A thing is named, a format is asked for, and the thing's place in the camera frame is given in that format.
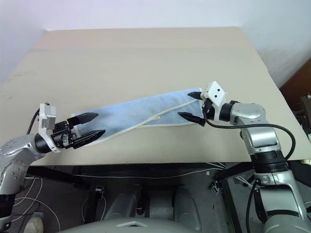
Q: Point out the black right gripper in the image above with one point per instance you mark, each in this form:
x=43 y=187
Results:
x=208 y=109

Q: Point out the metal buckle clip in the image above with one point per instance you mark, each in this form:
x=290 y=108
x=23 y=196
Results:
x=215 y=187

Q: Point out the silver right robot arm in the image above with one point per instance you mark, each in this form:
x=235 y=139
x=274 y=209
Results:
x=260 y=131

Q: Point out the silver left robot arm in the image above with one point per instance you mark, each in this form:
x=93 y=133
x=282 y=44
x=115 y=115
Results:
x=14 y=155

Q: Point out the dark rounded robot leg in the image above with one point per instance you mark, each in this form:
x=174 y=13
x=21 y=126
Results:
x=185 y=204
x=124 y=204

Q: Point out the white shoe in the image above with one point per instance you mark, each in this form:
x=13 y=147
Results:
x=34 y=224

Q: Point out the dark box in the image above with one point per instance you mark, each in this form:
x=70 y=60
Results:
x=305 y=109

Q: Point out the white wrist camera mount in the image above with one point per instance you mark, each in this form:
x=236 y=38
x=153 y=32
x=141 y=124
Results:
x=216 y=93
x=45 y=121

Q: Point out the grey robot torso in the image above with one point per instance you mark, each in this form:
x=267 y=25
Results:
x=131 y=225

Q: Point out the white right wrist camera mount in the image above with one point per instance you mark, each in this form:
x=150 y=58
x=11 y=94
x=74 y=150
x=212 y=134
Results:
x=216 y=93

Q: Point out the light blue towel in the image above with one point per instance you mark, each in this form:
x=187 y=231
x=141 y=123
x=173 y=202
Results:
x=136 y=114

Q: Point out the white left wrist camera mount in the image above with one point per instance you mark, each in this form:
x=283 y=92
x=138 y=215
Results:
x=45 y=121

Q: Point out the black clamp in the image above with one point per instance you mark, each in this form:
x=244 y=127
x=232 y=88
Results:
x=98 y=191

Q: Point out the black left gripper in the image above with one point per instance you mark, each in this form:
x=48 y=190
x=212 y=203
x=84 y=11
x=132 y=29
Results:
x=62 y=136

